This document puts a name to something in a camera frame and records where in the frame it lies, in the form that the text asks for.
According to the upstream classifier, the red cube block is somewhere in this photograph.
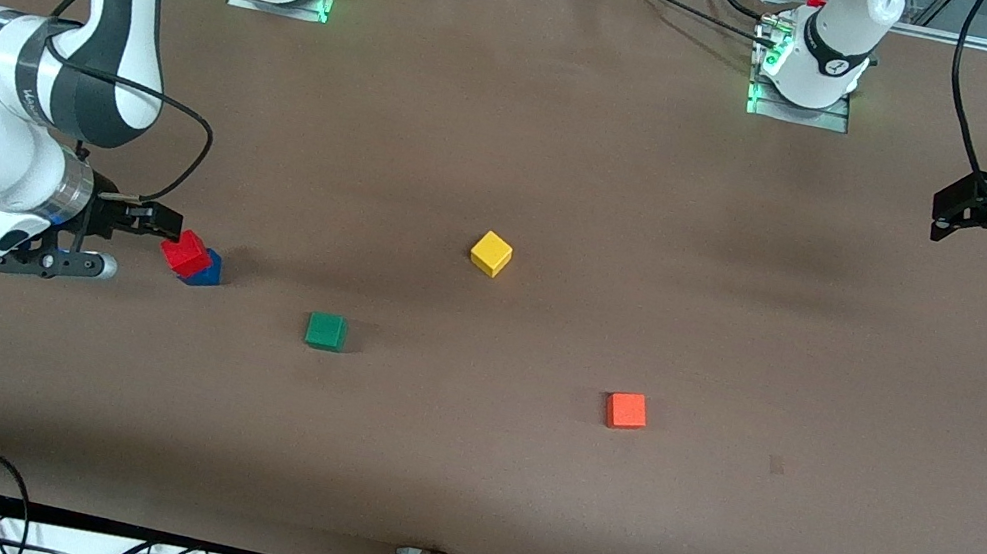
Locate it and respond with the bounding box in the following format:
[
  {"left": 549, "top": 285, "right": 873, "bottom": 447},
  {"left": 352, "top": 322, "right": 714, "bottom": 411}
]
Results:
[{"left": 155, "top": 225, "right": 219, "bottom": 283}]

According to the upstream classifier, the blue cube block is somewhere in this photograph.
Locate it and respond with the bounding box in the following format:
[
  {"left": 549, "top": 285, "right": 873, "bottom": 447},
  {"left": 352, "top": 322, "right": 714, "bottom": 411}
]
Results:
[{"left": 180, "top": 244, "right": 227, "bottom": 292}]

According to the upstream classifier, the green cube block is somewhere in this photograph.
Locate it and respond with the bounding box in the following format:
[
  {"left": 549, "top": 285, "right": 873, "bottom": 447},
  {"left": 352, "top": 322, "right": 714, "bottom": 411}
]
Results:
[{"left": 302, "top": 310, "right": 350, "bottom": 355}]

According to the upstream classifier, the yellow cube block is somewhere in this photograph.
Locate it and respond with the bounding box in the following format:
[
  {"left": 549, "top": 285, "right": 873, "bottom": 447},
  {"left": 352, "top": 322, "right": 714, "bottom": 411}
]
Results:
[{"left": 466, "top": 227, "right": 517, "bottom": 282}]

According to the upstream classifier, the orange cube block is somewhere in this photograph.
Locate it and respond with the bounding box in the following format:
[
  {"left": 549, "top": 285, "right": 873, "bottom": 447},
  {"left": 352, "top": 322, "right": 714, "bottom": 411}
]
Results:
[{"left": 600, "top": 387, "right": 652, "bottom": 436}]

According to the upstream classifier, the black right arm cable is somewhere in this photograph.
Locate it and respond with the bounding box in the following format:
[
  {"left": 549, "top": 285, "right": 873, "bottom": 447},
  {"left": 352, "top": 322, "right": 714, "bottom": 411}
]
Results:
[{"left": 0, "top": 0, "right": 240, "bottom": 218}]

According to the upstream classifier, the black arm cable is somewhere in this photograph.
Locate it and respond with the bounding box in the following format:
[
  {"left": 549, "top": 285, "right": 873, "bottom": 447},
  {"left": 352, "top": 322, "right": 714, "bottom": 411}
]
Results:
[
  {"left": 933, "top": 0, "right": 987, "bottom": 184},
  {"left": 0, "top": 0, "right": 240, "bottom": 218}
]

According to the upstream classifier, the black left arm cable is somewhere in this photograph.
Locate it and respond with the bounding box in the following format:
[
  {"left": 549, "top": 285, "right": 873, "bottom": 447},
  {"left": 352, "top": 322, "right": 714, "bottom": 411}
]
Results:
[{"left": 933, "top": 0, "right": 987, "bottom": 184}]

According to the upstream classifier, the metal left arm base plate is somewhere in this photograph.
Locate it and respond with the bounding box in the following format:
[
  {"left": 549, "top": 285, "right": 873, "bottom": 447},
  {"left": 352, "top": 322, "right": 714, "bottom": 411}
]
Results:
[{"left": 742, "top": 11, "right": 868, "bottom": 136}]

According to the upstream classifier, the black base cable bundle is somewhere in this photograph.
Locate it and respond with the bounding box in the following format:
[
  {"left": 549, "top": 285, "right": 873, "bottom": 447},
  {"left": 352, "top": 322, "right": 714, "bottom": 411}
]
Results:
[{"left": 584, "top": 0, "right": 779, "bottom": 50}]

